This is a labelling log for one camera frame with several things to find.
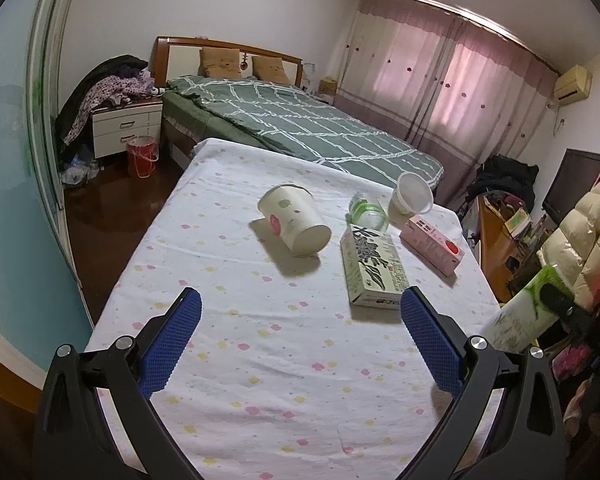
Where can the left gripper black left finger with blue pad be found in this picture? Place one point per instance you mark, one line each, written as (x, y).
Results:
(72, 438)

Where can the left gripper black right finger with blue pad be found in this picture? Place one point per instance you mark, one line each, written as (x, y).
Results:
(526, 439)

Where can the green white wipes pack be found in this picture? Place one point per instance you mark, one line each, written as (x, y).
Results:
(525, 317)

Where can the green tea drink carton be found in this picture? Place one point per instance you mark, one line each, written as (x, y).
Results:
(375, 277)

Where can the orange wooden desk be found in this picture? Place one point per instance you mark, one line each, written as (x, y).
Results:
(499, 253)

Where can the cream puffer jacket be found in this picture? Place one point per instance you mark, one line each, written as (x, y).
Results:
(574, 247)

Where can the pink strawberry milk carton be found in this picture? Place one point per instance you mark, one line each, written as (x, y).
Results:
(432, 245)

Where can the white dotted table cloth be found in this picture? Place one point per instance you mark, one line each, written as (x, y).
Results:
(282, 379)

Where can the black clothes heap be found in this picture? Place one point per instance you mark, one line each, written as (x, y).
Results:
(501, 173)

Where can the clear plastic cup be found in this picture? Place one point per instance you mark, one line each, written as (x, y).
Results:
(412, 194)

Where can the black television screen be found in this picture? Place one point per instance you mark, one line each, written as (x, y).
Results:
(575, 176)

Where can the green capped plastic bottle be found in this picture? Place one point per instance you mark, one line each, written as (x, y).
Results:
(367, 212)

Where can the red plastic bucket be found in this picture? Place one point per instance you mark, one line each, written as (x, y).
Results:
(143, 155)

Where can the white bedside cabinet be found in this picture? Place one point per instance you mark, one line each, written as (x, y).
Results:
(113, 128)

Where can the white paper cup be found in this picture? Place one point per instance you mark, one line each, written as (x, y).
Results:
(292, 213)

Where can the pink striped curtain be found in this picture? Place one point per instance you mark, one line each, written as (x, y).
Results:
(451, 88)

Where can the pile of clothes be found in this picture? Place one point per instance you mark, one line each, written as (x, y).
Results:
(124, 77)

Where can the air conditioner unit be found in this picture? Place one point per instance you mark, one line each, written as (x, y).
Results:
(573, 86)

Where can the bed with green quilt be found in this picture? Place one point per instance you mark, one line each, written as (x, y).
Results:
(285, 120)

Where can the wooden headboard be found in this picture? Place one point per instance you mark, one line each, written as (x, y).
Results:
(174, 57)

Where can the brown left pillow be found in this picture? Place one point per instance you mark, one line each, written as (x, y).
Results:
(220, 63)

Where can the brown pillow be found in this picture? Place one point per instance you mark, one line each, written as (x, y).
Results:
(220, 63)
(269, 70)

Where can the brown right pillow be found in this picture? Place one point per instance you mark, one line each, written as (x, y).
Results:
(269, 70)

